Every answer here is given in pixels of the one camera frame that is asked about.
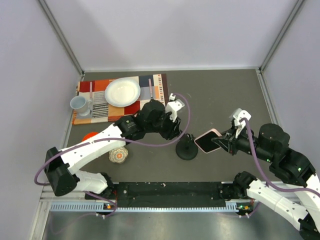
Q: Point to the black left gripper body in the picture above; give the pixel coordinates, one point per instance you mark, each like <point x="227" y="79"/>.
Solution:
<point x="169" y="127"/>

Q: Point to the pink handled knife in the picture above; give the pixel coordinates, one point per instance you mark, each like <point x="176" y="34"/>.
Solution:
<point x="91" y="92"/>

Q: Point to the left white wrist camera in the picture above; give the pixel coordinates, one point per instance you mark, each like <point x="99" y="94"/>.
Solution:
<point x="173" y="107"/>

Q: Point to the white round plate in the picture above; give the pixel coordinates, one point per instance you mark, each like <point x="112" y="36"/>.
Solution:
<point x="122" y="92"/>

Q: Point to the orange bowl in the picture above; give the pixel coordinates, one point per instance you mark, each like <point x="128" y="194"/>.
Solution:
<point x="89" y="135"/>

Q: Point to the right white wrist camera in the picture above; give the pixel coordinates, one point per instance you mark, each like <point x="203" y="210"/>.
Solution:
<point x="237" y="119"/>

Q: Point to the right aluminium frame post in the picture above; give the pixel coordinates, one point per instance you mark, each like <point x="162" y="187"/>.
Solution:
<point x="297" y="7"/>

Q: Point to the black phone pink case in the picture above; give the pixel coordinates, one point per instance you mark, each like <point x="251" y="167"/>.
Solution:
<point x="204" y="142"/>

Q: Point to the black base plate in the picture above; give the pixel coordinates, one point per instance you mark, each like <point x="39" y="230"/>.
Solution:
<point x="170" y="194"/>

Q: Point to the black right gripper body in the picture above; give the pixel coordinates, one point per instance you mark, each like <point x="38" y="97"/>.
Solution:
<point x="242" y="142"/>

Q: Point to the pink handled fork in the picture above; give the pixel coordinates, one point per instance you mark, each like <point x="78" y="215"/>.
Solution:
<point x="150" y="88"/>

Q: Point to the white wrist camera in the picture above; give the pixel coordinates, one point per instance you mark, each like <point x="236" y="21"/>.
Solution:
<point x="237" y="119"/>
<point x="173" y="107"/>

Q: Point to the aluminium frame post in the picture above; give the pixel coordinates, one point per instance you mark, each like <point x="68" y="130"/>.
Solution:
<point x="297" y="7"/>
<point x="60" y="35"/>

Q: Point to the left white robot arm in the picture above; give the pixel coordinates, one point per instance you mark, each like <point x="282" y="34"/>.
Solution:
<point x="63" y="167"/>

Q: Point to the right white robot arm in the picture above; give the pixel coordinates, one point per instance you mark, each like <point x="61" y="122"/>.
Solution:
<point x="299" y="203"/>

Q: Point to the black phone stand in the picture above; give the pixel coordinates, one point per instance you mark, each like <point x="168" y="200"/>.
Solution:
<point x="186" y="149"/>

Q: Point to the light blue mug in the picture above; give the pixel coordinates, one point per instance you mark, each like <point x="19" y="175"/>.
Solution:
<point x="81" y="105"/>

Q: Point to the colourful patchwork placemat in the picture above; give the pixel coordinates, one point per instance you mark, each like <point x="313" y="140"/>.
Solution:
<point x="101" y="111"/>

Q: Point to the left aluminium frame post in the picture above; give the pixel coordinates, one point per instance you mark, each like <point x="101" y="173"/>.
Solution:
<point x="60" y="35"/>

